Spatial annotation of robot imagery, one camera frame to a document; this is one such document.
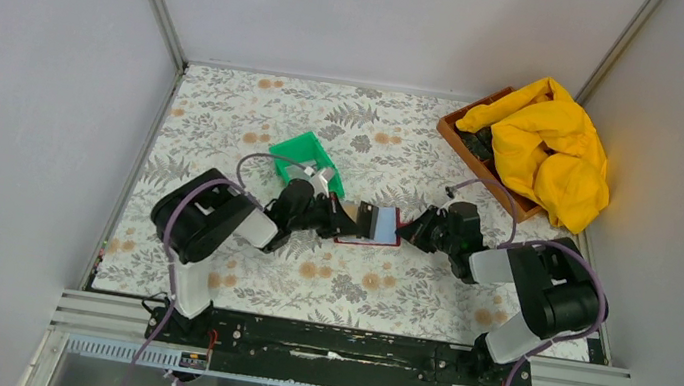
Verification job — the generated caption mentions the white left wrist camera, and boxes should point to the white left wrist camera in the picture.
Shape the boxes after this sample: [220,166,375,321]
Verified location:
[297,166,337,196]

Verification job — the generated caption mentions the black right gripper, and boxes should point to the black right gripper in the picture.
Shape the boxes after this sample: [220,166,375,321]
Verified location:
[394,202,463,258]

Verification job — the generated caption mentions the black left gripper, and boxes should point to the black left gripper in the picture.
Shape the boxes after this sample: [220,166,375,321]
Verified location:
[286,184,366,243]

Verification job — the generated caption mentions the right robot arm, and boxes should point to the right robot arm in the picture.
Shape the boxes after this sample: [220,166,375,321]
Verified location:
[396,202,608,386]

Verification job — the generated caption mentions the dark items in tray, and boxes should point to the dark items in tray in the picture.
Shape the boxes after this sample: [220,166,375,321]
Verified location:
[459,126,495,164]

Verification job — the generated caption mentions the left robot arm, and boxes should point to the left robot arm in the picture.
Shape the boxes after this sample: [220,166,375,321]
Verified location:
[150,169,361,344]

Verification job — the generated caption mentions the yellow cloth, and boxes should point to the yellow cloth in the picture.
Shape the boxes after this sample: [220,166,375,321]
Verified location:
[454,77,610,234]

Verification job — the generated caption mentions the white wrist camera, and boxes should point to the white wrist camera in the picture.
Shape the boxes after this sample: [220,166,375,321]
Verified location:
[297,166,337,196]
[441,185,458,210]

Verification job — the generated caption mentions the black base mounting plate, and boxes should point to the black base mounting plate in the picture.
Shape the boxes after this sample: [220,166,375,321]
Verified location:
[145,303,532,386]

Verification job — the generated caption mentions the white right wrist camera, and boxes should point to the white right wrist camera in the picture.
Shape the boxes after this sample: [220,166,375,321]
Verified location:
[441,185,458,210]

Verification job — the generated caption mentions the brown wooden tray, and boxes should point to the brown wooden tray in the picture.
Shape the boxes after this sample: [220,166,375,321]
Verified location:
[437,86,543,223]

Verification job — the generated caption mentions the black VIP credit card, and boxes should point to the black VIP credit card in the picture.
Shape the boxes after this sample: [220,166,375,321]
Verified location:
[356,201,380,240]

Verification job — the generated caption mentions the green plastic bin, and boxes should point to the green plastic bin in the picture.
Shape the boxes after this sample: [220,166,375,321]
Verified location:
[268,131,346,199]

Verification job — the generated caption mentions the red leather card holder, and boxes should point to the red leather card holder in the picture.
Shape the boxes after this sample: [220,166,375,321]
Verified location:
[334,236,381,247]

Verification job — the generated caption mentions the floral patterned table mat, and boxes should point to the floral patterned table mat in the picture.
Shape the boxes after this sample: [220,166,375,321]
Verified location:
[91,64,567,344]

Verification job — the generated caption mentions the gold credit card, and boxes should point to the gold credit card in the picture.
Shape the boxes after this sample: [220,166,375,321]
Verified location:
[341,201,359,221]

